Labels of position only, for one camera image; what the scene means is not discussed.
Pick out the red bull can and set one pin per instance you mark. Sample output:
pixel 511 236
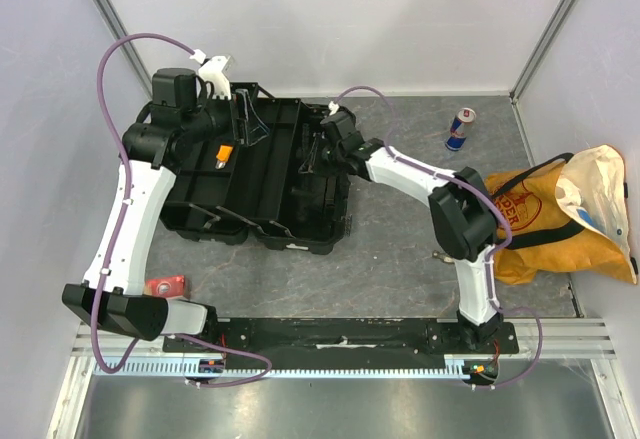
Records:
pixel 460 127

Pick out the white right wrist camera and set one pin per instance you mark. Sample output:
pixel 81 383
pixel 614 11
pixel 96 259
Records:
pixel 333 108

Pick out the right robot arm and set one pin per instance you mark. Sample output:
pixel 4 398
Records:
pixel 465 220

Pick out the red white small box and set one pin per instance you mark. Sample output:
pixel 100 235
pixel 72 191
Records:
pixel 170 287

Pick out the black t-handle wrench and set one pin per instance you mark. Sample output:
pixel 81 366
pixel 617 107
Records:
pixel 309 189

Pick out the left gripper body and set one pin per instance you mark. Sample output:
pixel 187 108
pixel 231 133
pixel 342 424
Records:
pixel 217 120

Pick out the yellow tote bag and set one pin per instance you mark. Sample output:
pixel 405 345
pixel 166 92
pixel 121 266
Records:
pixel 567 214

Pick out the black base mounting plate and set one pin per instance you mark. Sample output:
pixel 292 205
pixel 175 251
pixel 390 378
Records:
pixel 355 342

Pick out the black plastic toolbox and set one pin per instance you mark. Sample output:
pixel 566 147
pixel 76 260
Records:
pixel 251 195

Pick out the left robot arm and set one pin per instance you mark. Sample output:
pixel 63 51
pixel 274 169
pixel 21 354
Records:
pixel 187 109

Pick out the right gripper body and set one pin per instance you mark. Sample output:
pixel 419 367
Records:
pixel 324 148

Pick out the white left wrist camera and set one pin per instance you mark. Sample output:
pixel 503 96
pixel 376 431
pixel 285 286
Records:
pixel 214 70

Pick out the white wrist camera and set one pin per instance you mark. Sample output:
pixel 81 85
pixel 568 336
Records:
pixel 214 70
pixel 333 108

